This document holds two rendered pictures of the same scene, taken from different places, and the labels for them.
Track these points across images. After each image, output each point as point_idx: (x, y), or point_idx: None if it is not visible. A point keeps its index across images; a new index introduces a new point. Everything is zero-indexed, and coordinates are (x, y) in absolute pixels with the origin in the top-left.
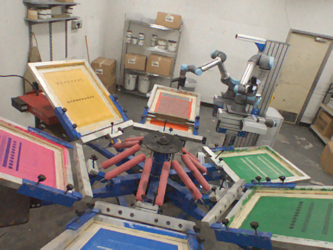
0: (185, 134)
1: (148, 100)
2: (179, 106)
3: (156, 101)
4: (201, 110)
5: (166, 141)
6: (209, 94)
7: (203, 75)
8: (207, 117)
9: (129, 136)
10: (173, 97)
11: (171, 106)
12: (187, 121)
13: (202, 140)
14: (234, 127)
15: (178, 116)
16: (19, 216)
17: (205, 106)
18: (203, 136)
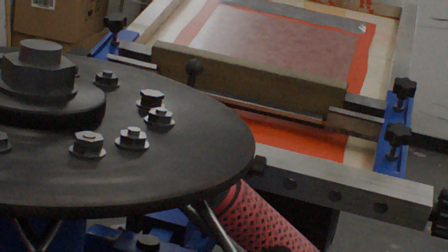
0: (321, 164)
1: (145, 10)
2: (303, 47)
3: (185, 20)
4: (407, 159)
5: (67, 101)
6: (435, 104)
7: (416, 37)
8: (430, 184)
9: (110, 226)
10: (277, 11)
11: (262, 46)
12: (338, 105)
13: (435, 212)
14: None
15: (290, 71)
16: None
17: (421, 150)
18: (415, 248)
